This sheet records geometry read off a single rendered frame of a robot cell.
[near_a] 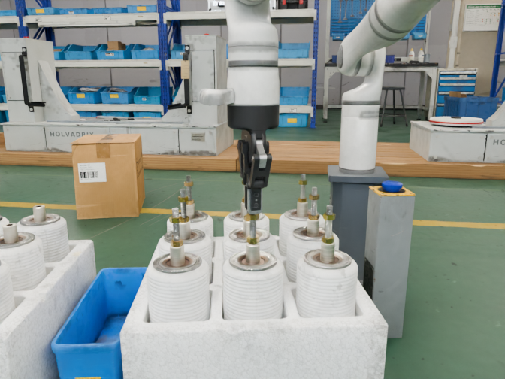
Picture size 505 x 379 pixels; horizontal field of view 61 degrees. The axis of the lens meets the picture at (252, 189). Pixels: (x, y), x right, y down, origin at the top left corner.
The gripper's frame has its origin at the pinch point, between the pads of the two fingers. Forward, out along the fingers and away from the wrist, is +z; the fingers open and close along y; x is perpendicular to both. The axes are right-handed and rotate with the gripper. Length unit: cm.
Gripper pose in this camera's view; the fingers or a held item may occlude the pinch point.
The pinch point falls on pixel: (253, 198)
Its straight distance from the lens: 65.7
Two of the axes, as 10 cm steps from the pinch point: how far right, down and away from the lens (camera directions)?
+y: -2.1, -2.4, 9.5
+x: -9.8, 0.5, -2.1
